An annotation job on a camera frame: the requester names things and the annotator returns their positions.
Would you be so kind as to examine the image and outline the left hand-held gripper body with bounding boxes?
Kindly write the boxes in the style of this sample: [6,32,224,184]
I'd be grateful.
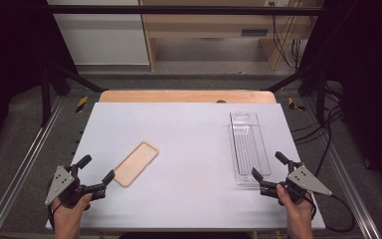
[45,164,107,207]

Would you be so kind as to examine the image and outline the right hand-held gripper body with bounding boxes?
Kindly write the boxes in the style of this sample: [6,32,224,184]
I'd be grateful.
[259,161,333,204]

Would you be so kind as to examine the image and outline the clear plastic packaging tray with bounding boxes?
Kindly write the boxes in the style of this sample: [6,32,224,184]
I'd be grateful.
[228,111,273,187]

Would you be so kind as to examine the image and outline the person's right hand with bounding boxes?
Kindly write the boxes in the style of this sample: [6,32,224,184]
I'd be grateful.
[277,184,316,218]

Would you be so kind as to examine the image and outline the person's left hand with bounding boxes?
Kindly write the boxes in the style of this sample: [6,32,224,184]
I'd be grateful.
[53,193,94,222]

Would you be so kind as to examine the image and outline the white table mat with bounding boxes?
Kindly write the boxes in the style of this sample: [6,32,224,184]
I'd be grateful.
[45,102,326,231]

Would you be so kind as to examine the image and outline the black curtain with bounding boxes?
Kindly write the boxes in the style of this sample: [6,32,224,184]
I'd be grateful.
[297,0,382,200]
[0,0,78,162]

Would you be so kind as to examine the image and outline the white cabinet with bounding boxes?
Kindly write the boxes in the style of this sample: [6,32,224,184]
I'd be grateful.
[46,0,151,67]

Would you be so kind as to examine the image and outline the dark label on desk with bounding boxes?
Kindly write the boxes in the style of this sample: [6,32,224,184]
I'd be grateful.
[241,28,270,37]

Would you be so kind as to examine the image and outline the light wooden desk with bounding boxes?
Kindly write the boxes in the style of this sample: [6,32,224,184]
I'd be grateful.
[138,0,324,72]

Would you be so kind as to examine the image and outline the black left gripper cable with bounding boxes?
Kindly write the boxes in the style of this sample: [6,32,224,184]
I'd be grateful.
[47,202,64,231]

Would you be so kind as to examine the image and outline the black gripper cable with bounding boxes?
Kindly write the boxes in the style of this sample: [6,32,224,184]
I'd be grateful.
[47,202,64,231]
[306,190,357,233]

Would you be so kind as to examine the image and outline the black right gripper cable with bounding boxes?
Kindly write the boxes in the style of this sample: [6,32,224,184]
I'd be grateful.
[306,190,357,233]

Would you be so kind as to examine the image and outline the aluminium floor rail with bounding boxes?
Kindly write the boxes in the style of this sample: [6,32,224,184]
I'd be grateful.
[302,99,382,239]
[0,96,66,239]

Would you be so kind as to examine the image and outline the black floor cables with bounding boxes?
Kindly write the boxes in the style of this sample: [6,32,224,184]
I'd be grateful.
[291,79,347,177]

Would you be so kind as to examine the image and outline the black metal frame strut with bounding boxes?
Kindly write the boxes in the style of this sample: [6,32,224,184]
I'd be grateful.
[265,64,329,125]
[40,63,108,127]

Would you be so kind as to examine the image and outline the black hanging cables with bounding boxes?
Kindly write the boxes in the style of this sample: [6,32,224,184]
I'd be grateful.
[270,1,314,72]

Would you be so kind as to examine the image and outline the black horizontal frame bar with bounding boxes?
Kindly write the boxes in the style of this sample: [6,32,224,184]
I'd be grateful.
[19,4,346,16]

